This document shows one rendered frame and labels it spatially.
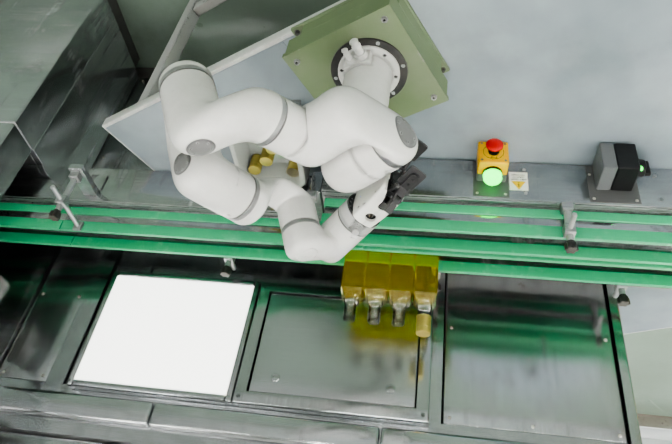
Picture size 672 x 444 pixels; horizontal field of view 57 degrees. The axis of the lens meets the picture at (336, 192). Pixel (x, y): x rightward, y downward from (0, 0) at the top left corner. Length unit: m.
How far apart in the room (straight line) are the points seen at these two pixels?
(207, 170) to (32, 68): 1.19
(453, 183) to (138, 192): 0.85
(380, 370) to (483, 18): 0.85
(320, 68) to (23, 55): 1.12
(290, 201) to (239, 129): 0.32
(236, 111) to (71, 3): 1.51
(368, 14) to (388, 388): 0.86
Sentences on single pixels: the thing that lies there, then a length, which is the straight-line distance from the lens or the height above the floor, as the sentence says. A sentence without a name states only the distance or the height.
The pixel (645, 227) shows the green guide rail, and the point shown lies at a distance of 1.58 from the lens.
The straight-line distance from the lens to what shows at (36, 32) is 2.25.
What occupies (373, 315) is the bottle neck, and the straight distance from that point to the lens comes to 1.49.
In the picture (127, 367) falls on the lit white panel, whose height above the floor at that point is 1.26.
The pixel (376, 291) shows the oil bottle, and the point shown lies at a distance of 1.51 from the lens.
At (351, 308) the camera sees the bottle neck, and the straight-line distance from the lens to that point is 1.50.
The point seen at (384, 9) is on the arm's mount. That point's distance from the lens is 1.21.
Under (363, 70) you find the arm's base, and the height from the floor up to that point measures 0.92.
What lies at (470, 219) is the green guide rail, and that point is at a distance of 1.50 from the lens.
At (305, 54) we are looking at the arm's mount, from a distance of 1.29.
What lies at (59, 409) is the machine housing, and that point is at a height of 1.38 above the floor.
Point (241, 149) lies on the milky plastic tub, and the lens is 1.59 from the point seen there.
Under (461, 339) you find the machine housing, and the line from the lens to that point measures 1.67.
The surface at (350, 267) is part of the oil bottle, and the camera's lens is 1.55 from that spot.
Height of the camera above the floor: 1.85
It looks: 39 degrees down
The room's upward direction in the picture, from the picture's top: 170 degrees counter-clockwise
